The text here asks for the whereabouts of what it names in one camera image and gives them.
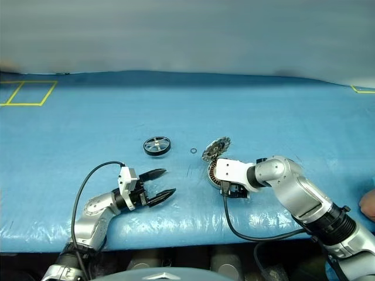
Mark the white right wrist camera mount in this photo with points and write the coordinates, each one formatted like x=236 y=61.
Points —
x=231 y=171

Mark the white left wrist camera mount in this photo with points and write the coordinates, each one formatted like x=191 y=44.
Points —
x=126 y=187

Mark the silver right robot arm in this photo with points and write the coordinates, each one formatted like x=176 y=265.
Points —
x=296 y=187

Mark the blue plastic table cover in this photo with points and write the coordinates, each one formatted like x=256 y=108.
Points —
x=175 y=111

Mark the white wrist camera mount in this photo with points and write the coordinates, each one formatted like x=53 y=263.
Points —
x=126 y=187
x=231 y=171

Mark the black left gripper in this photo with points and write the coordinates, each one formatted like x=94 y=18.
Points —
x=140 y=194

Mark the grey rounded cylinder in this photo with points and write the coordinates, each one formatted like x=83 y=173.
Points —
x=225 y=263
x=143 y=263

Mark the black spoked rotor wheel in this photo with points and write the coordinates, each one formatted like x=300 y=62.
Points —
x=156 y=146

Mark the grey robot torso shell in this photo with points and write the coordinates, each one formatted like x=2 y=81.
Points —
x=164 y=276

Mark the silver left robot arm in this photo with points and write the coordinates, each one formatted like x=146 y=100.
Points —
x=93 y=222

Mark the yellow tape square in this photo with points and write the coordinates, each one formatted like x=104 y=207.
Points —
x=47 y=93

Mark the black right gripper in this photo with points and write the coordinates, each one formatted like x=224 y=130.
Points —
x=237 y=191

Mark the motor housing with copper coils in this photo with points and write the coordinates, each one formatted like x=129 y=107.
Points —
x=212 y=175

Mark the bystander bare hand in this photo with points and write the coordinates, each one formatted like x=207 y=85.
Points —
x=369 y=205

